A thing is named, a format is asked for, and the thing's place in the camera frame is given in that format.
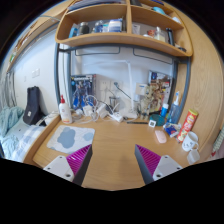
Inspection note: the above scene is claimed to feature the black pen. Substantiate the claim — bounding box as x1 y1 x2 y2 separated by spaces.
126 121 148 125

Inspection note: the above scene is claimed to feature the pink computer mouse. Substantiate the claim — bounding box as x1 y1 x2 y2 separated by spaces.
155 130 167 144

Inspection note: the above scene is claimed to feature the black backpack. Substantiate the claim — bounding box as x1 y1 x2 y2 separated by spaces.
23 86 43 125

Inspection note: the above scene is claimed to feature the white power strip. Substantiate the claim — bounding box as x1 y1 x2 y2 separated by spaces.
110 112 123 122

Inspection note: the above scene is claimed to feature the small white cube clock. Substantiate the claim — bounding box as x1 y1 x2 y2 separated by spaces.
148 120 156 128

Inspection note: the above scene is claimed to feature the blue spray bottle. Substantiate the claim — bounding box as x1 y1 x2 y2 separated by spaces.
167 92 180 124

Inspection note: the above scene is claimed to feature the colourful anime figure box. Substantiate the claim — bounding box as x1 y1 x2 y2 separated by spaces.
148 71 173 113

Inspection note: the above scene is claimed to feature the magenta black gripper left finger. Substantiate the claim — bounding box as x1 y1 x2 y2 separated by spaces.
44 145 92 186

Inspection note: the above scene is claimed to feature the red chips can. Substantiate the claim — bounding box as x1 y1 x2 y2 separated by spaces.
177 109 198 142

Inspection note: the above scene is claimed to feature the blue white plaid bedding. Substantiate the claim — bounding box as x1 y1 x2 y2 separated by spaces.
0 106 44 162

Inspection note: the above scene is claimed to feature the wooden wall shelf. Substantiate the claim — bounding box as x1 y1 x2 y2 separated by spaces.
55 0 193 57

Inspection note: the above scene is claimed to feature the white desk lamp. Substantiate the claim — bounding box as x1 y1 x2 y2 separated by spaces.
93 60 137 118

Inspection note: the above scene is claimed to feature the white pump lotion bottle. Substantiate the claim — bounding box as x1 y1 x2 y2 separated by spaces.
59 96 72 124

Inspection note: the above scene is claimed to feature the small white cup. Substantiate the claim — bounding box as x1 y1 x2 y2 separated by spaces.
187 149 200 165

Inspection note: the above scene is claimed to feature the blue robot model kit box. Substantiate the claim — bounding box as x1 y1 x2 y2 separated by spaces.
71 74 96 110

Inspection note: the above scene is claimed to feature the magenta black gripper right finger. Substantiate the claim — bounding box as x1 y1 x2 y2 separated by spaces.
135 145 182 184

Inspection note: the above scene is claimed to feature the teal round dish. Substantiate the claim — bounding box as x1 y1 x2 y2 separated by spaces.
150 114 165 126

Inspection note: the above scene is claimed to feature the blue snack packet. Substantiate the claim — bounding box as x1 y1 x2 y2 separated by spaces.
163 122 181 138

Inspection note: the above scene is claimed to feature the white mug with drawing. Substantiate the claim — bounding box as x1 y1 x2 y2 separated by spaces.
182 131 199 152

